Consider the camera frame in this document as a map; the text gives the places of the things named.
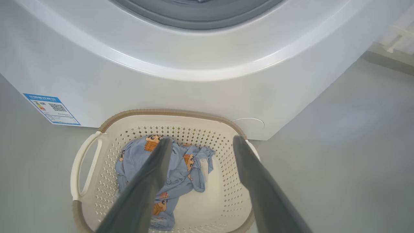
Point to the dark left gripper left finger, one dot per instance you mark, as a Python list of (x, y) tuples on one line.
[(139, 194)]

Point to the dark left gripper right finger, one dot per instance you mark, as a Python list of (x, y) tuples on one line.
[(265, 194)]

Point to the blue cartoon print clothes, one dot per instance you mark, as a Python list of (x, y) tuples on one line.
[(181, 181)]

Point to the cream perforated laundry basket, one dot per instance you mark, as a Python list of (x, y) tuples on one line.
[(223, 194)]

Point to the white washing machine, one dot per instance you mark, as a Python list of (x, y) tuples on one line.
[(194, 90)]

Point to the grey rubber door gasket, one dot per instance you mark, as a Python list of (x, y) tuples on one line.
[(194, 22)]

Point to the round white filter cover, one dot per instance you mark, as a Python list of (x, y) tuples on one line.
[(250, 124)]

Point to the blue energy label sticker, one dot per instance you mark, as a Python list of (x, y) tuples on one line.
[(51, 108)]

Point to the grey skirting board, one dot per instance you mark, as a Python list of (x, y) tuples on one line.
[(388, 61)]

